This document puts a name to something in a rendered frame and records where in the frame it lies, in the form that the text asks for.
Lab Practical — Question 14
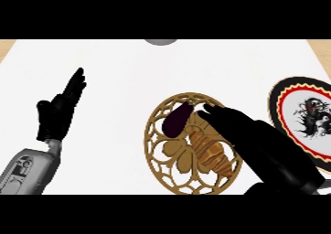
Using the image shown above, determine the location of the dragon print plate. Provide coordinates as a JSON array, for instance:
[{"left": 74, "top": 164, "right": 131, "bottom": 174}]
[{"left": 267, "top": 76, "right": 331, "bottom": 174}]

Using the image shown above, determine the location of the grey round object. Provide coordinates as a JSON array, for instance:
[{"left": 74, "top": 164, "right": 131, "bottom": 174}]
[{"left": 143, "top": 38, "right": 180, "bottom": 47}]

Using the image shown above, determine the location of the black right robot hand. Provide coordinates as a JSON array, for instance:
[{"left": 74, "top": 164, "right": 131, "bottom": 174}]
[{"left": 196, "top": 103, "right": 328, "bottom": 196}]

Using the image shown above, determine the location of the gold openwork oval placemat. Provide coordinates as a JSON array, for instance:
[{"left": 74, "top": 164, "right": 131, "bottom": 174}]
[{"left": 143, "top": 91, "right": 244, "bottom": 196}]

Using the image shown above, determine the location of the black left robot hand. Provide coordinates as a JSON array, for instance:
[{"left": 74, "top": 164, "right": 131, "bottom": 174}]
[{"left": 35, "top": 67, "right": 87, "bottom": 143}]

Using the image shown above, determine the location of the dark purple eggplant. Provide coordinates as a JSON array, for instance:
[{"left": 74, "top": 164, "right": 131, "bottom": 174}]
[{"left": 162, "top": 101, "right": 196, "bottom": 139}]

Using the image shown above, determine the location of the brown croissant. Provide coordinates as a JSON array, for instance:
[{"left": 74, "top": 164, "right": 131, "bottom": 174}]
[{"left": 185, "top": 117, "right": 236, "bottom": 179}]

